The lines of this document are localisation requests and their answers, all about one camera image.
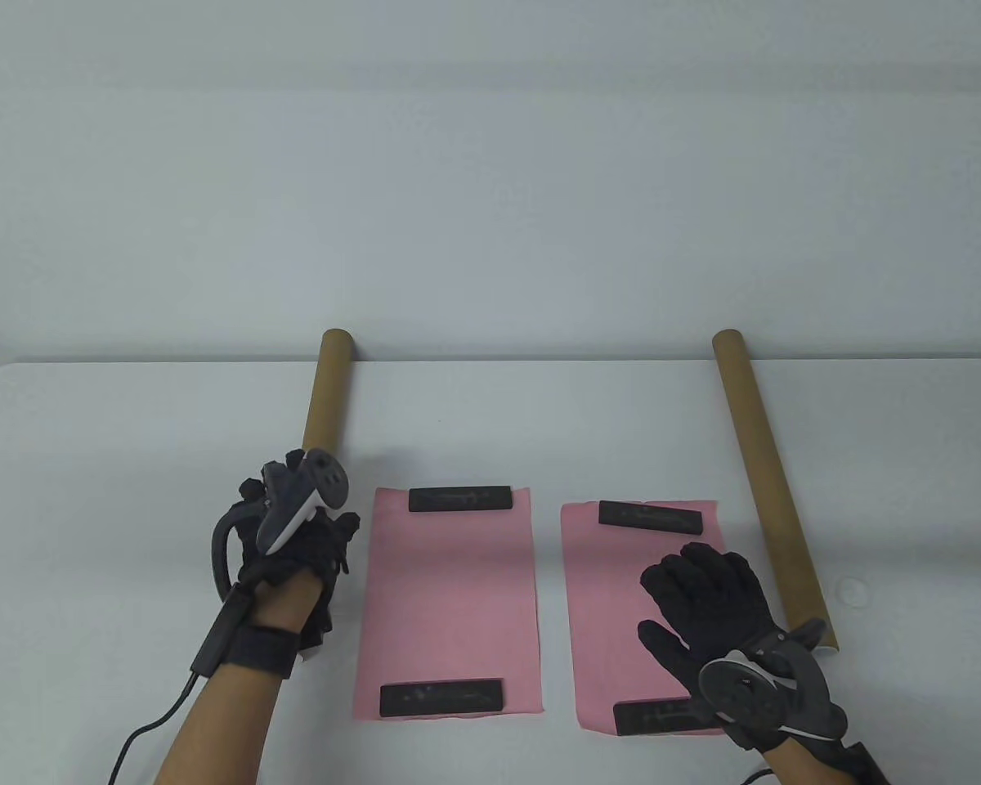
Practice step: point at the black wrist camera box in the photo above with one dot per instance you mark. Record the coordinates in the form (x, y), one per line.
(866, 764)
(221, 634)

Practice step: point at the person's right hand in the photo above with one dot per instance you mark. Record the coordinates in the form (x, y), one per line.
(703, 597)

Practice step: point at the white tube end cap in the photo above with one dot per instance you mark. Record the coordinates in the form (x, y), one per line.
(853, 590)

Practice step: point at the gray tracking controller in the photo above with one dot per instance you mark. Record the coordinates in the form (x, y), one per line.
(736, 683)
(302, 499)

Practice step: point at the person's right forearm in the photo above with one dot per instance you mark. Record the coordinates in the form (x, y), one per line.
(801, 764)

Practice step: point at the person's left hand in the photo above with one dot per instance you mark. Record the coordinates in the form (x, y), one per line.
(311, 556)

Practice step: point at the brown cardboard mailing tube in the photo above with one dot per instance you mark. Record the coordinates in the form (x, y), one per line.
(764, 474)
(331, 392)

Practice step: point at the person's left forearm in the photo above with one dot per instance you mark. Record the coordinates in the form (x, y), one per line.
(237, 719)

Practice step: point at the black bar paperweight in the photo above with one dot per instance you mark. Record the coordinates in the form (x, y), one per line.
(650, 718)
(646, 517)
(458, 499)
(441, 697)

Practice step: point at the pink paper sheet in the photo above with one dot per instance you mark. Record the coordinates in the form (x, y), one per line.
(458, 597)
(605, 589)

